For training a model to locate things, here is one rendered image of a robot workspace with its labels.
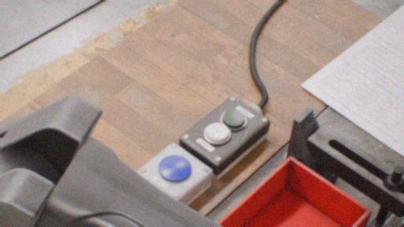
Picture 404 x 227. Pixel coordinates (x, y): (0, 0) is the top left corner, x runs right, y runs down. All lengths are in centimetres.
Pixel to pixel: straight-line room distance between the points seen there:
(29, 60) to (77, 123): 200
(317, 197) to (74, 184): 55
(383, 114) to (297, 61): 15
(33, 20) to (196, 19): 145
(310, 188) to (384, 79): 27
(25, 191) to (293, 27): 82
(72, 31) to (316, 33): 144
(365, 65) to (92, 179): 76
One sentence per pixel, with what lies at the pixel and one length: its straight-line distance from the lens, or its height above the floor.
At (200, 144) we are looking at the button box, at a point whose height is 93.
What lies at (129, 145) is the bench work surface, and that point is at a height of 90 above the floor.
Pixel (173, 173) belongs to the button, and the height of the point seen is 94.
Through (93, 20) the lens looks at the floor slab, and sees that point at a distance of 261.
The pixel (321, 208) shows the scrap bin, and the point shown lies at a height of 91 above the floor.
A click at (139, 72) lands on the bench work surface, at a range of 114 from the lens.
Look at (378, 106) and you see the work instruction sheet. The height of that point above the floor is 90.
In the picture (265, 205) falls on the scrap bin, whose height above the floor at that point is 91.
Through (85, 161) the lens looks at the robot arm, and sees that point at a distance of 49.
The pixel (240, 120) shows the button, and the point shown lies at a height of 94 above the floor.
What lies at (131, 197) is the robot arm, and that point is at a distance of 49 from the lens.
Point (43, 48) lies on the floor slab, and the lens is 253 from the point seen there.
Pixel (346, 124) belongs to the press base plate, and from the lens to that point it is 111.
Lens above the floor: 170
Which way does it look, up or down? 49 degrees down
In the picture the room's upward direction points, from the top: 4 degrees clockwise
